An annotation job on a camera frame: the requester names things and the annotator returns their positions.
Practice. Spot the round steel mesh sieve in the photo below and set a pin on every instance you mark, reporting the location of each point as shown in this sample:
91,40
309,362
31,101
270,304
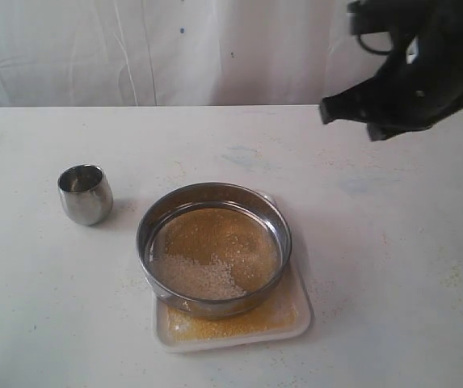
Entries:
212,195

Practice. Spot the white backdrop curtain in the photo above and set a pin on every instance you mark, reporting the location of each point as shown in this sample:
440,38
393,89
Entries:
170,53

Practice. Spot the stainless steel cup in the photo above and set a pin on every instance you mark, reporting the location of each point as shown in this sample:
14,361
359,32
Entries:
85,193

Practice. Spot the white square plastic tray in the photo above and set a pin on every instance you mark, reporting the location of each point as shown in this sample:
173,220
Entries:
296,292

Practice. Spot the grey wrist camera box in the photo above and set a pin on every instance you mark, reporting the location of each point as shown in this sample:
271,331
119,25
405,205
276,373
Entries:
372,16

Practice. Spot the yellow grain mixture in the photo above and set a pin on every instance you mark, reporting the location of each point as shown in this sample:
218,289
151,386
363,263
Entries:
219,254

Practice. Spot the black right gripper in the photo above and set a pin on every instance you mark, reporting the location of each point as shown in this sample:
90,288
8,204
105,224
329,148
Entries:
418,85

